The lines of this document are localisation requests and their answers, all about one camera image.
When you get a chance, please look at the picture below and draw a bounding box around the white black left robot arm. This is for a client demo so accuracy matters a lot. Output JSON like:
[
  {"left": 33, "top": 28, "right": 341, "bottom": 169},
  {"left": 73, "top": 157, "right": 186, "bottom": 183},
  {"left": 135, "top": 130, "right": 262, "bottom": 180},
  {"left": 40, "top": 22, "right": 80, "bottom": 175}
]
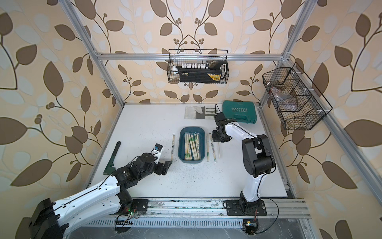
[{"left": 28, "top": 152, "right": 173, "bottom": 239}]

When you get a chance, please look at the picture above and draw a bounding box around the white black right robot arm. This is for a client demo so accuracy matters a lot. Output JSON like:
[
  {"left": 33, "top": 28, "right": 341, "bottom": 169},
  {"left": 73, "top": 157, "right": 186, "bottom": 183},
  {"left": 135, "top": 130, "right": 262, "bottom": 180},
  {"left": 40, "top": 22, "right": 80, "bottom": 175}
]
[{"left": 212, "top": 112, "right": 276, "bottom": 217}]

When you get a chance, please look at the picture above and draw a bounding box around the teal plastic storage box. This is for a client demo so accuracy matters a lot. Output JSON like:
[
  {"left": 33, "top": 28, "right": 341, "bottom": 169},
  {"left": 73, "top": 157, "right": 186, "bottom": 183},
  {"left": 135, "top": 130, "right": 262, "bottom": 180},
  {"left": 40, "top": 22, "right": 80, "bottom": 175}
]
[{"left": 178, "top": 127, "right": 206, "bottom": 163}]

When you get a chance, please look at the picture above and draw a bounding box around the black yellow box in basket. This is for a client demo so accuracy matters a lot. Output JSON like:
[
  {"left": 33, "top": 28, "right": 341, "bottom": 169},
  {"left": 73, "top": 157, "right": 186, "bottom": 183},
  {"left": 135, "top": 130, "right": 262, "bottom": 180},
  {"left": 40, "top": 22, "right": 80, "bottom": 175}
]
[{"left": 175, "top": 61, "right": 229, "bottom": 84}]

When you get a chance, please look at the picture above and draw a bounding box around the green plastic tool case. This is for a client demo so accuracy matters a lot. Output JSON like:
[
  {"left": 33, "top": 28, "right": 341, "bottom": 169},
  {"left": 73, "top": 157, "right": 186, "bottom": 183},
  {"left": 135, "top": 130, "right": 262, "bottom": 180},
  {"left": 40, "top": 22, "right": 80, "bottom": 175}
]
[{"left": 222, "top": 101, "right": 257, "bottom": 124}]

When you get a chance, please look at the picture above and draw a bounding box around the grey white work glove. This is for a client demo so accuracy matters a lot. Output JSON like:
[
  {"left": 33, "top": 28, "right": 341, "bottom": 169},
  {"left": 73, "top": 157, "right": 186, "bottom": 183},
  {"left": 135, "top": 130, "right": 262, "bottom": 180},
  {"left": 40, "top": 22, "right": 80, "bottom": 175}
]
[{"left": 185, "top": 106, "right": 217, "bottom": 120}]

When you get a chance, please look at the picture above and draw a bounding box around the green pipe wrench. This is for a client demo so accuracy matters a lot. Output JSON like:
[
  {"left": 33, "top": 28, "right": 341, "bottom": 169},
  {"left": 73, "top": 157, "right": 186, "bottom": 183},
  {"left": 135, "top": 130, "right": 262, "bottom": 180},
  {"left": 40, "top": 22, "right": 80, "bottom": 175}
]
[{"left": 102, "top": 141, "right": 121, "bottom": 175}]

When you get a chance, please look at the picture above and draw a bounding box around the plastic bag in basket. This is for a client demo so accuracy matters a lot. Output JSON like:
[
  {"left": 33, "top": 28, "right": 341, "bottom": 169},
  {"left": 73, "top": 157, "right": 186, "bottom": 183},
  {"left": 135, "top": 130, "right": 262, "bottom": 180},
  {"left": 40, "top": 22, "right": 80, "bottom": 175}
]
[{"left": 270, "top": 85, "right": 298, "bottom": 112}]

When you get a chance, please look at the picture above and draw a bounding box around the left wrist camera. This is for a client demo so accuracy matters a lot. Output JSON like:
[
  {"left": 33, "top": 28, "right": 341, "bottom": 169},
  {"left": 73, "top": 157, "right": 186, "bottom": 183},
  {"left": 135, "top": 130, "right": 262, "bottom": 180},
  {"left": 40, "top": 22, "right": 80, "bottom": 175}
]
[{"left": 152, "top": 143, "right": 163, "bottom": 163}]

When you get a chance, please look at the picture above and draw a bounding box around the black wire basket right wall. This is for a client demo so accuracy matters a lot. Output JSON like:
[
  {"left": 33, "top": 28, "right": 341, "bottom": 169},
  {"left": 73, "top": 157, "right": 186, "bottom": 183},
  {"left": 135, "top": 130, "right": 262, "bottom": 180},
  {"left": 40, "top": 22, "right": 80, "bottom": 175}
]
[{"left": 262, "top": 63, "right": 333, "bottom": 130}]

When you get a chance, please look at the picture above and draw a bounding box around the black wire basket wall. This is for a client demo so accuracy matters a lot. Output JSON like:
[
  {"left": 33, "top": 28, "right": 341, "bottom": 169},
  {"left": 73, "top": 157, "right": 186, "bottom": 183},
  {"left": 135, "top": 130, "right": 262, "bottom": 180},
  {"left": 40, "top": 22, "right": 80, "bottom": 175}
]
[
  {"left": 167, "top": 48, "right": 229, "bottom": 84},
  {"left": 262, "top": 63, "right": 333, "bottom": 130}
]

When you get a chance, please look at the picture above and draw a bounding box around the black wire basket back wall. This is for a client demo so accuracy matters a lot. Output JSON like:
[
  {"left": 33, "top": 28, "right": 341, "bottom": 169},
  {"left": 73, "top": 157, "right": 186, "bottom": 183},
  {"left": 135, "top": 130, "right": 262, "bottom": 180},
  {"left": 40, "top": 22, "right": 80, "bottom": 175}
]
[{"left": 167, "top": 48, "right": 229, "bottom": 84}]

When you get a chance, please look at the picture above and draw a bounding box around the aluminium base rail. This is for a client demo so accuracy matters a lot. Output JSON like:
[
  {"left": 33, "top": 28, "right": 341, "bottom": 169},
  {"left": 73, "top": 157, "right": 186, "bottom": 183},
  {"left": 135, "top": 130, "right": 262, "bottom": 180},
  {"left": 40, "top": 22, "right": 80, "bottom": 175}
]
[{"left": 64, "top": 196, "right": 311, "bottom": 220}]

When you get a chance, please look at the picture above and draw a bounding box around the aluminium frame post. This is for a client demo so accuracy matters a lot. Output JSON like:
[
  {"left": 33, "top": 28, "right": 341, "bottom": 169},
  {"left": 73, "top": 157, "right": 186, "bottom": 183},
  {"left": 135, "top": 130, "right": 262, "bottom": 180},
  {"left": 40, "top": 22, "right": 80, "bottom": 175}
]
[{"left": 258, "top": 0, "right": 317, "bottom": 108}]

